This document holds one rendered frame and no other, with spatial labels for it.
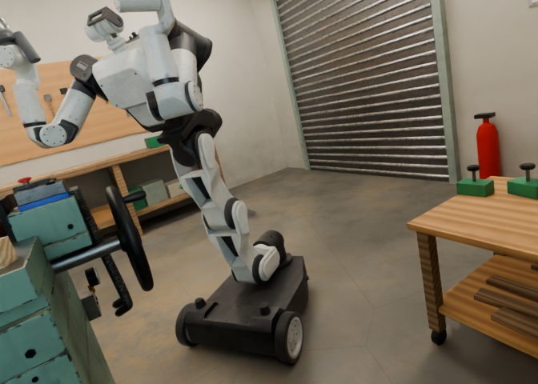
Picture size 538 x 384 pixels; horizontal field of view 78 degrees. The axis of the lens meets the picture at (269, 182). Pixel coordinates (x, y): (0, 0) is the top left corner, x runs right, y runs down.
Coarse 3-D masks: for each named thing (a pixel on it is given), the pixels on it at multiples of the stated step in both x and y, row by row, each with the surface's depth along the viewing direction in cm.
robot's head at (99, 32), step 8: (96, 24) 103; (104, 24) 102; (88, 32) 104; (96, 32) 103; (104, 32) 104; (112, 32) 104; (96, 40) 107; (104, 40) 108; (112, 40) 105; (120, 40) 107
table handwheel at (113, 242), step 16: (112, 192) 79; (112, 208) 92; (128, 224) 74; (112, 240) 83; (128, 240) 73; (64, 256) 79; (80, 256) 79; (96, 256) 81; (128, 256) 96; (144, 256) 75; (144, 272) 76; (144, 288) 80
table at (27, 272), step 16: (32, 240) 71; (64, 240) 76; (80, 240) 77; (32, 256) 62; (48, 256) 74; (0, 272) 55; (16, 272) 54; (32, 272) 58; (0, 288) 53; (16, 288) 54; (32, 288) 55; (0, 304) 53; (16, 304) 55
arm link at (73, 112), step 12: (72, 96) 116; (84, 96) 118; (60, 108) 116; (72, 108) 116; (84, 108) 119; (60, 120) 113; (72, 120) 116; (84, 120) 120; (48, 132) 109; (60, 132) 112; (72, 132) 115; (36, 144) 117; (48, 144) 109; (60, 144) 112
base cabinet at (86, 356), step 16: (80, 304) 98; (80, 320) 88; (80, 336) 79; (64, 352) 62; (80, 352) 72; (96, 352) 92; (32, 368) 59; (48, 368) 60; (64, 368) 62; (80, 368) 67; (96, 368) 83
